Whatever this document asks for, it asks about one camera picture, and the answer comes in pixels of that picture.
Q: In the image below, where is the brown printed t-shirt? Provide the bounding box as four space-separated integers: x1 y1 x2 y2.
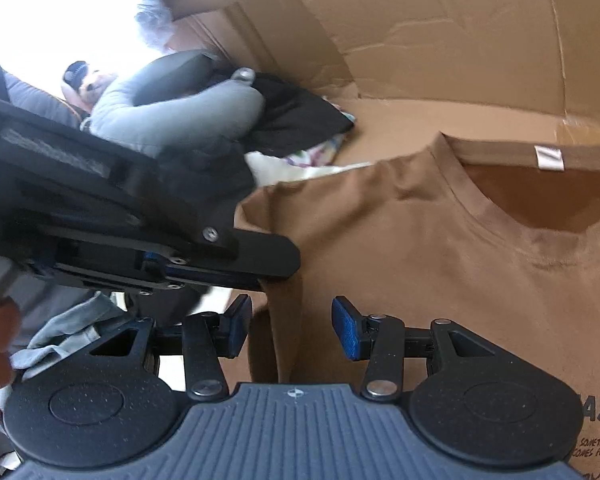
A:
235 130 600 480

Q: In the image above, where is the crumpled clear plastic wrap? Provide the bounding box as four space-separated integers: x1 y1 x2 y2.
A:
135 0 182 54

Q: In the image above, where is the flattened brown cardboard sheet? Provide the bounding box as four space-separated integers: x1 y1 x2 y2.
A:
172 0 600 166

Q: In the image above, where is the grey neck pillow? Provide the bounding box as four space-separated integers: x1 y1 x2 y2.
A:
82 50 266 156

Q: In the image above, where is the plush toy with cap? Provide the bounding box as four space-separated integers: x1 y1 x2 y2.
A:
60 60 119 117

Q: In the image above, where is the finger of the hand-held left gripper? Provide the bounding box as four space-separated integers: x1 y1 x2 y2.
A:
140 254 267 293
190 231 302 280

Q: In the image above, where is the black garment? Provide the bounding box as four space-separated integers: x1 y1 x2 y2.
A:
125 72 357 328

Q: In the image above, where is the blue denim garment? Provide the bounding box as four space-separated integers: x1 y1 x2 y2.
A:
0 292 127 411

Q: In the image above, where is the colourful patterned cloth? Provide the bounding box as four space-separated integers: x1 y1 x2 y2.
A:
280 132 355 167

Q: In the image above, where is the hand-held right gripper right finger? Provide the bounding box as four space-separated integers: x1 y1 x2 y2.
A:
331 296 508 401

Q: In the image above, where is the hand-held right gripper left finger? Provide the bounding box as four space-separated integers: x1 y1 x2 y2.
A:
87 294 253 402

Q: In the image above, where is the white cartoon printed blanket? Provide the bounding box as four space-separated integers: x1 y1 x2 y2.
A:
245 150 372 190

